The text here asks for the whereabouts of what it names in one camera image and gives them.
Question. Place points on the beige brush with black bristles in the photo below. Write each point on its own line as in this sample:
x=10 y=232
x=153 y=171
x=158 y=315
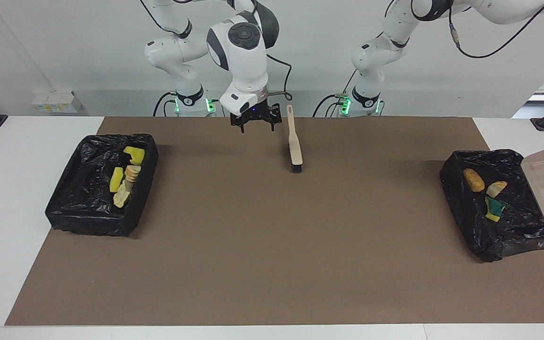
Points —
x=295 y=148

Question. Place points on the black bag-lined bin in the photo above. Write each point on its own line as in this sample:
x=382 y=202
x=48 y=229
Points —
x=522 y=226
x=83 y=203

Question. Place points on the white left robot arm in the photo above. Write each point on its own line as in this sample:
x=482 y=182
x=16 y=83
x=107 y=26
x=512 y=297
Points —
x=380 y=52

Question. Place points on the yellow sponge wedge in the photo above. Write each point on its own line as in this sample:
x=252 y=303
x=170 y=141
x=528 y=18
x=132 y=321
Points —
x=494 y=210

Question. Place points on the brown table mat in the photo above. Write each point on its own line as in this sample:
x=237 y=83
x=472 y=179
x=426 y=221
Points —
x=253 y=259

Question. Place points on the orange striped croissant piece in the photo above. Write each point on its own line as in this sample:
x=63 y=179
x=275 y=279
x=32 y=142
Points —
x=495 y=189
x=132 y=173

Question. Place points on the round golden bread bun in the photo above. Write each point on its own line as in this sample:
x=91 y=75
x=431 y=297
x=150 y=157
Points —
x=474 y=180

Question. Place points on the notched yellow sponge piece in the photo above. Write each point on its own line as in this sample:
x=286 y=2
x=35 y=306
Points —
x=134 y=154

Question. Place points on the white wall socket box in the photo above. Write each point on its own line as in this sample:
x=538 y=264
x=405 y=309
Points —
x=57 y=101

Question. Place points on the pale bread chunk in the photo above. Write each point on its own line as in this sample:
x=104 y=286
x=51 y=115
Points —
x=122 y=196

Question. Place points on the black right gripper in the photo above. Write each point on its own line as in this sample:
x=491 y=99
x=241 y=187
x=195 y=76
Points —
x=255 y=113

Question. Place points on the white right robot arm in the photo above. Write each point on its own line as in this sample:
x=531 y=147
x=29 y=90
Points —
x=243 y=56

